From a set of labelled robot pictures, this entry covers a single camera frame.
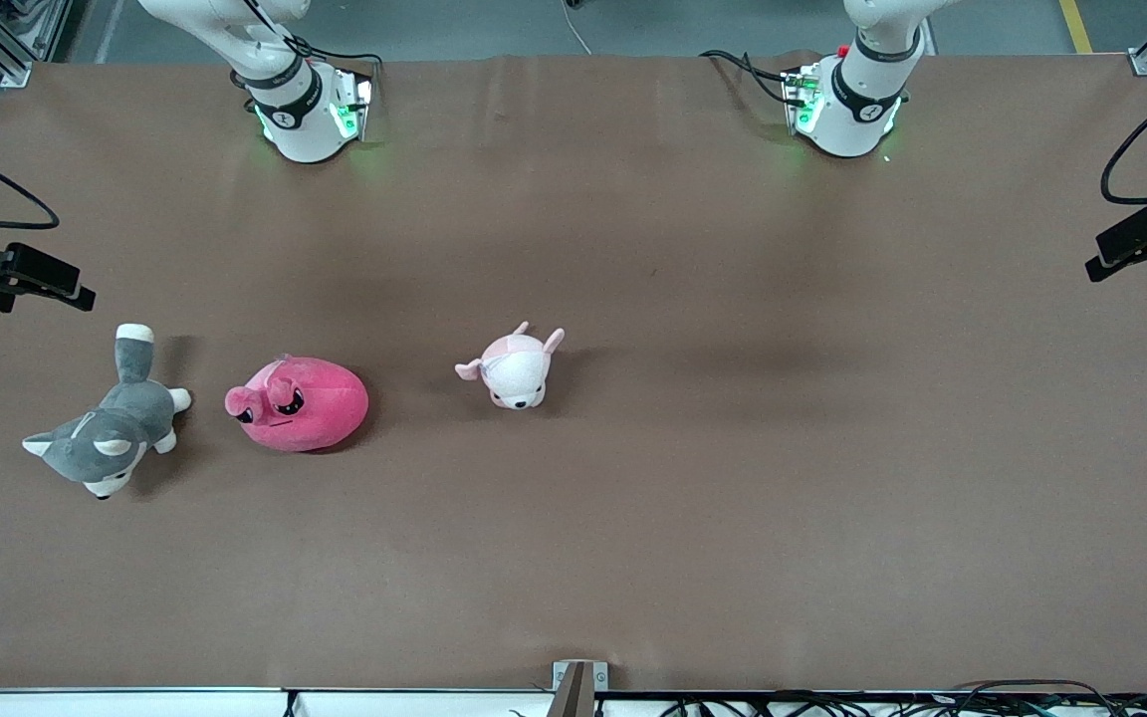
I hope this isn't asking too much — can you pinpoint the thin white floor cable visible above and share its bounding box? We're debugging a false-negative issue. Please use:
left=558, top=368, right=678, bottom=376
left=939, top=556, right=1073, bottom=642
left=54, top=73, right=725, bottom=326
left=562, top=0, right=595, bottom=57

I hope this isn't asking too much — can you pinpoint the round hot pink plush toy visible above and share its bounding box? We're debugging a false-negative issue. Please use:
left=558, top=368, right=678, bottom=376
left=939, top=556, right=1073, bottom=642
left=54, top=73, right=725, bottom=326
left=224, top=355, right=371, bottom=454

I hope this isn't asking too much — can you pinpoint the metal right base connector plate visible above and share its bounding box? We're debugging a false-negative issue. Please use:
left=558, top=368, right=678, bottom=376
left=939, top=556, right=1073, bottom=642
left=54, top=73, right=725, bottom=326
left=330, top=68, right=375, bottom=142

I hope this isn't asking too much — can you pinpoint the brown table cover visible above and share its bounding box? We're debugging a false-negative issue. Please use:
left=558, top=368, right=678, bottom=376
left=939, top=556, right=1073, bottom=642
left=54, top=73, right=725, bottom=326
left=0, top=52, right=1147, bottom=694

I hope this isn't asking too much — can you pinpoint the small pale pink plush dog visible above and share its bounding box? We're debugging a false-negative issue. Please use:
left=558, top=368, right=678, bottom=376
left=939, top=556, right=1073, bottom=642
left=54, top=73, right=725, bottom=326
left=454, top=321, right=567, bottom=411

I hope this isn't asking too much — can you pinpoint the black base cable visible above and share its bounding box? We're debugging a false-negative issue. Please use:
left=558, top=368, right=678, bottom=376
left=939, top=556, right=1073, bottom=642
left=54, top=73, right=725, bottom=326
left=245, top=0, right=382, bottom=101
left=699, top=48, right=803, bottom=109

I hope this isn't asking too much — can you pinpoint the metal base connector plate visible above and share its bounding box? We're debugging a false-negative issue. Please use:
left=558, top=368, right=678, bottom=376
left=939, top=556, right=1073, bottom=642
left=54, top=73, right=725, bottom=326
left=330, top=68, right=375, bottom=142
left=781, top=62, right=825, bottom=136

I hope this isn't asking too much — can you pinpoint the white table edge rail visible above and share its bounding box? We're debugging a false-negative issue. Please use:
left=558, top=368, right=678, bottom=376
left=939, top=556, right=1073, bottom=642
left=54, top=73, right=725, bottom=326
left=0, top=686, right=1147, bottom=717

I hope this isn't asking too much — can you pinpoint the black left base cable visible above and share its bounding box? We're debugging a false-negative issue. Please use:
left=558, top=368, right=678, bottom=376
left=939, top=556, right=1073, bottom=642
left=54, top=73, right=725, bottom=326
left=699, top=48, right=803, bottom=109

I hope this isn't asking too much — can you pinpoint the metal left base connector plate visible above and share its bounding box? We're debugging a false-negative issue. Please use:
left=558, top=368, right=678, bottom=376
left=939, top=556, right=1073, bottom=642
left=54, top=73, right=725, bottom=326
left=781, top=62, right=825, bottom=136

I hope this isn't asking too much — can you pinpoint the grey white husky plush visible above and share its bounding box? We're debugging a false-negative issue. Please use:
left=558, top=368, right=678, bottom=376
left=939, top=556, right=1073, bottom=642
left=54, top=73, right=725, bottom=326
left=22, top=324, right=193, bottom=501

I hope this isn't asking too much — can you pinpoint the black right base cable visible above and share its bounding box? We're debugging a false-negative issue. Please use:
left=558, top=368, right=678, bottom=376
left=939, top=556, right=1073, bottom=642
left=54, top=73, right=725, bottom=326
left=245, top=0, right=382, bottom=101

